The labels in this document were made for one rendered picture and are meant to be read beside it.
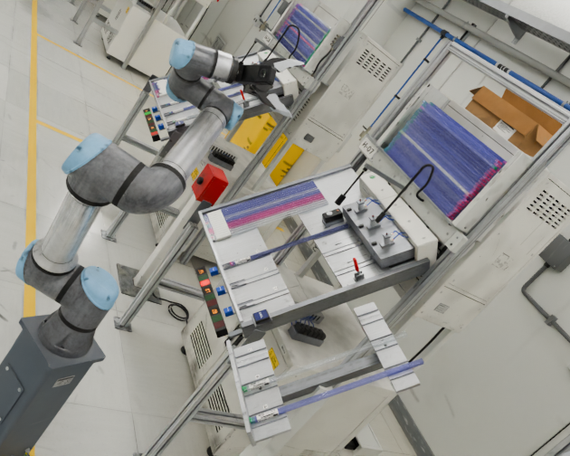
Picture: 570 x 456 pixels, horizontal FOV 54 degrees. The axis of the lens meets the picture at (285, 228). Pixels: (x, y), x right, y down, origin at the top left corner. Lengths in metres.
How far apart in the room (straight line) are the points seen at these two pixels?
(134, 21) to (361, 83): 3.43
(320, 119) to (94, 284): 2.05
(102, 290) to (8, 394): 0.43
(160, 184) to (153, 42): 5.10
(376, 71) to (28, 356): 2.39
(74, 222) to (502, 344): 2.71
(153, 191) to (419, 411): 2.84
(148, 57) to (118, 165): 5.14
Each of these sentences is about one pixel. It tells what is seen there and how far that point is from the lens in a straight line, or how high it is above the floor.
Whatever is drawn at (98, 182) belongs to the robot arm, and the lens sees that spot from 1.28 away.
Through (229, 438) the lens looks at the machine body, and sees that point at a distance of 2.41.
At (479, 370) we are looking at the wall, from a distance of 3.61.
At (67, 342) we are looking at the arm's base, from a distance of 1.66.
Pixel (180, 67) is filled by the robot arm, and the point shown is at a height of 1.35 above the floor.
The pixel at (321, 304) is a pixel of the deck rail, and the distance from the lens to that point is 1.97.
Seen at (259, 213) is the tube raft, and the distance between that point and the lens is 2.34.
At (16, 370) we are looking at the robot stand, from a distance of 1.78.
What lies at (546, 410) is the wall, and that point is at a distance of 3.40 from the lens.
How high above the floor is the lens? 1.66
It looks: 19 degrees down
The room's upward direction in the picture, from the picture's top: 38 degrees clockwise
